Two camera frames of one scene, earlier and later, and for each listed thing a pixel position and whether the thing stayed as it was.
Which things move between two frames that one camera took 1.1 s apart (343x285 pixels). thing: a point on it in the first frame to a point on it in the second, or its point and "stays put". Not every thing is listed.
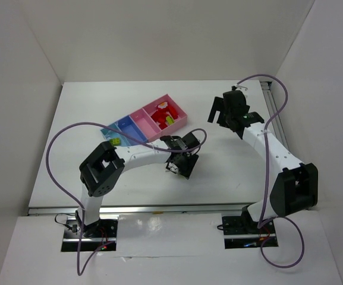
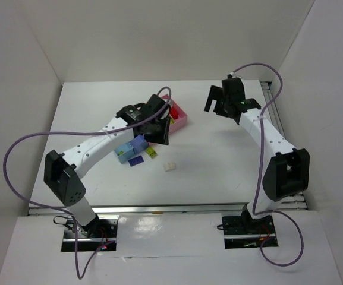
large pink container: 167,114 stays put
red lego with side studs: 173,112 stays put
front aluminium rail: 141,209 stays put
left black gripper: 184,165 to 158,130
